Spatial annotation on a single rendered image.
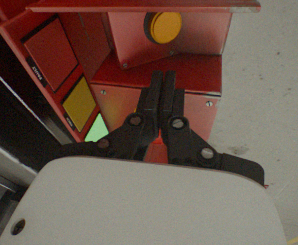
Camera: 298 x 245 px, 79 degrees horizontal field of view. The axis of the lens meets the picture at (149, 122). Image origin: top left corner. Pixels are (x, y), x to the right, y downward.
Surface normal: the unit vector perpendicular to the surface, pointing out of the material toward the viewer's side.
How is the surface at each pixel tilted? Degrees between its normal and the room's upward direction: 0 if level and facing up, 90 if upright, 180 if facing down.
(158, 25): 35
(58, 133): 90
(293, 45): 0
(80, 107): 90
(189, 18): 0
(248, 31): 0
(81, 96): 90
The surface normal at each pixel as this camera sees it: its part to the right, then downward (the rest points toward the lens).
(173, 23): 0.36, 0.70
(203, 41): -0.24, 0.76
